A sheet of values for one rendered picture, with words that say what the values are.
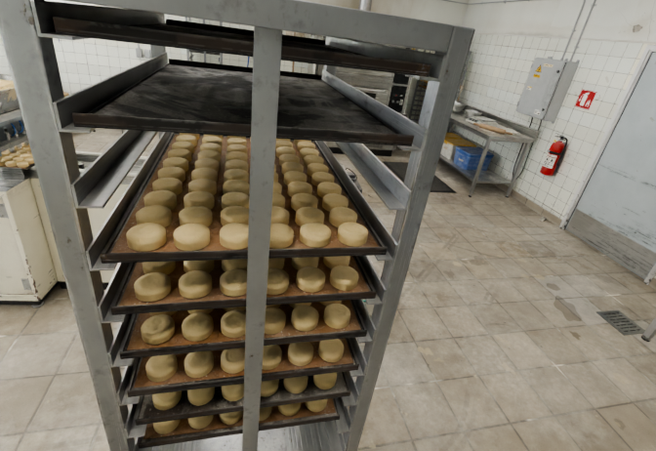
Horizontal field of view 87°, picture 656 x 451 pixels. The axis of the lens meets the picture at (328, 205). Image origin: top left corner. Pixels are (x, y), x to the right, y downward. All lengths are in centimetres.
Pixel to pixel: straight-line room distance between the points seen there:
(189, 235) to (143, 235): 6
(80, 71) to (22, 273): 458
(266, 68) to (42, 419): 214
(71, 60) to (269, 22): 654
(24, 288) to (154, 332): 223
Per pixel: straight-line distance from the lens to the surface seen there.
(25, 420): 238
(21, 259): 271
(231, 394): 79
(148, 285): 60
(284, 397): 80
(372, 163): 64
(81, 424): 227
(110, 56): 672
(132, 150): 66
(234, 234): 53
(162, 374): 72
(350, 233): 56
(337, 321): 66
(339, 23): 42
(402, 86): 596
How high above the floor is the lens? 179
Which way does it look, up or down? 26 degrees down
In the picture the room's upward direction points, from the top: 8 degrees clockwise
